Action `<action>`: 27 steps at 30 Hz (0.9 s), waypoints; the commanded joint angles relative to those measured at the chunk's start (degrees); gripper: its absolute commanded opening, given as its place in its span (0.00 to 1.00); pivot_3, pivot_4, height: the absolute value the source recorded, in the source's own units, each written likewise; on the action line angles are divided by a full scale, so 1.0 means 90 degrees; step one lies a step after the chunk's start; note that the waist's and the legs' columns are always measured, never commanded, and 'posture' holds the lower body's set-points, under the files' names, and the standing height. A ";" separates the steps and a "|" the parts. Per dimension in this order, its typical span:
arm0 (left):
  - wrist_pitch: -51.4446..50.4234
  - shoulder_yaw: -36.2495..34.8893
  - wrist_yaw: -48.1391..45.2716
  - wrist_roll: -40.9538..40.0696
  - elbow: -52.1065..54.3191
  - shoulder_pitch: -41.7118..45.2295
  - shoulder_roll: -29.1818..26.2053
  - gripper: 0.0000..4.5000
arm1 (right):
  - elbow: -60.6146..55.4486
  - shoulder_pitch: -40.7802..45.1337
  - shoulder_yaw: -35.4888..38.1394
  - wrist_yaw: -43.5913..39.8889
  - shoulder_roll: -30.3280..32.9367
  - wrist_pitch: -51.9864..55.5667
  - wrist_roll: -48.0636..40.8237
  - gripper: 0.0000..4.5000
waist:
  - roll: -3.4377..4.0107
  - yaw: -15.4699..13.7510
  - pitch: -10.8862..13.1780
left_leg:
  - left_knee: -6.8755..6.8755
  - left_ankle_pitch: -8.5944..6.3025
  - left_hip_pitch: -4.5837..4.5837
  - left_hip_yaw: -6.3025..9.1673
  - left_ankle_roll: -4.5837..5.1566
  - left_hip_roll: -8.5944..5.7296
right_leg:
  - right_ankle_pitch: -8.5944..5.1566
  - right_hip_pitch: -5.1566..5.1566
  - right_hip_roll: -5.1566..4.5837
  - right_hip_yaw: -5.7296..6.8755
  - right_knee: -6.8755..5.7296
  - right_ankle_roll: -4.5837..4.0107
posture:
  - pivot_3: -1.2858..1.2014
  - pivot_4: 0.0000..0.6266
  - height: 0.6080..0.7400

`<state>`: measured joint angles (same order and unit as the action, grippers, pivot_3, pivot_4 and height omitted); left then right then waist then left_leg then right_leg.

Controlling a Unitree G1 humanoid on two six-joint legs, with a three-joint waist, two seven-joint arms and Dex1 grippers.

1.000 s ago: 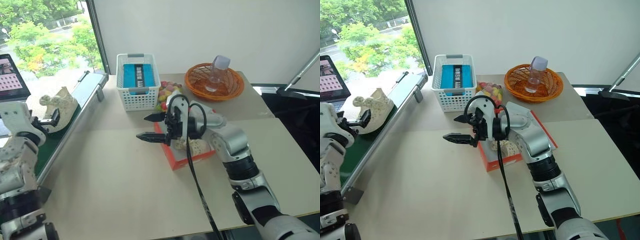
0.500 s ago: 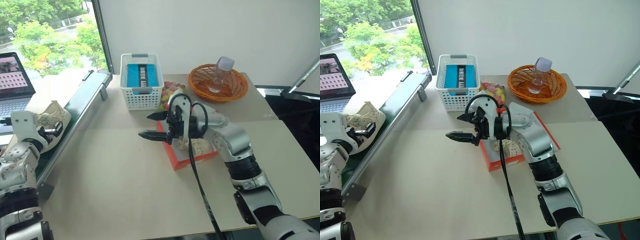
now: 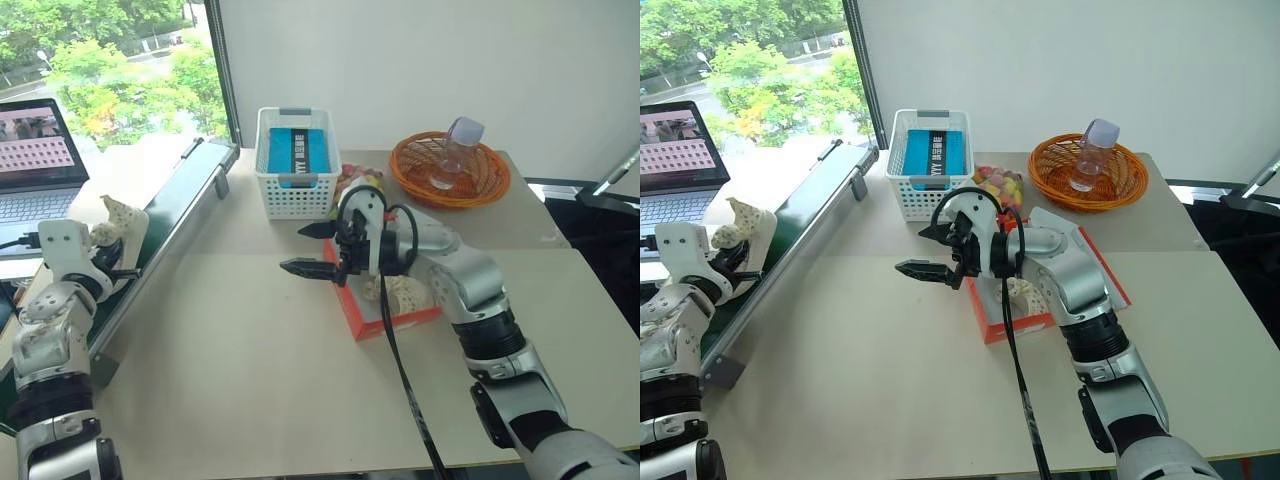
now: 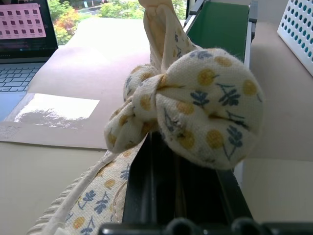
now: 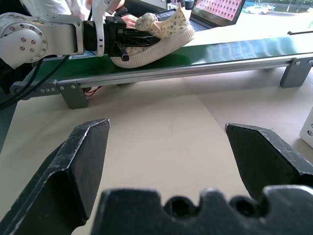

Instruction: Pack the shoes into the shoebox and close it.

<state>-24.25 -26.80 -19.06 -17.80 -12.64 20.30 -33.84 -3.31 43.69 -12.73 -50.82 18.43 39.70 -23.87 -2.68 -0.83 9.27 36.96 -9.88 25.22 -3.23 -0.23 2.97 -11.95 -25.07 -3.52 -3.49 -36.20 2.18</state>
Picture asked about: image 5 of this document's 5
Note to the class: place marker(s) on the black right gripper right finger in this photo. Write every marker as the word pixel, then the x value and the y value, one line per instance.
pixel 266 159

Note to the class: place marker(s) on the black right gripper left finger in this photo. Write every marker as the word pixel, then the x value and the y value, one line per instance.
pixel 61 176

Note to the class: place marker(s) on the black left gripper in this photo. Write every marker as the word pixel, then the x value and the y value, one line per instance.
pixel 112 36

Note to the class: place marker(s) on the cream floral slip-on shoe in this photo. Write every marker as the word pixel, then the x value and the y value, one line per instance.
pixel 171 46

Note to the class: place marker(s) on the bystander bare hand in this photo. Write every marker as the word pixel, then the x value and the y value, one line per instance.
pixel 129 20

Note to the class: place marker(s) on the dark laptop with keyboard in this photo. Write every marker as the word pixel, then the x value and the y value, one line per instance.
pixel 166 14

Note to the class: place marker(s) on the white box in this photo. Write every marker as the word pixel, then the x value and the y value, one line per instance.
pixel 307 129

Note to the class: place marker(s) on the black cup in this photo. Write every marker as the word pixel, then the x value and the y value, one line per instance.
pixel 190 4

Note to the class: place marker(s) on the open laptop with red screen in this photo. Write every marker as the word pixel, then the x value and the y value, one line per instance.
pixel 215 12

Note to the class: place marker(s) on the green conveyor belt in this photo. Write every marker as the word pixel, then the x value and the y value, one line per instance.
pixel 220 52

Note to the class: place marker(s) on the grey conveyor leg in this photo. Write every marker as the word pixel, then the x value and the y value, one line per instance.
pixel 74 95
pixel 294 73

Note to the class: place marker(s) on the bystander white shirt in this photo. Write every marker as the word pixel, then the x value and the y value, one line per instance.
pixel 61 7

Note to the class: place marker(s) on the white car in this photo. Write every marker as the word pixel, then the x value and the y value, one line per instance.
pixel 256 9

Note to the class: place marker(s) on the thin black rod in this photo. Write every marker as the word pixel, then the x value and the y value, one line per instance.
pixel 300 32

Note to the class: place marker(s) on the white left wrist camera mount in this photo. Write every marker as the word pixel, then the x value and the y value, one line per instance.
pixel 99 36

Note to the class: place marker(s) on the silver aluminium conveyor rail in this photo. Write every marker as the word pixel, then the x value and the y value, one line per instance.
pixel 185 69

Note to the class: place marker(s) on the grey conveyor end bracket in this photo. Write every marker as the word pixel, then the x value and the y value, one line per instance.
pixel 39 90

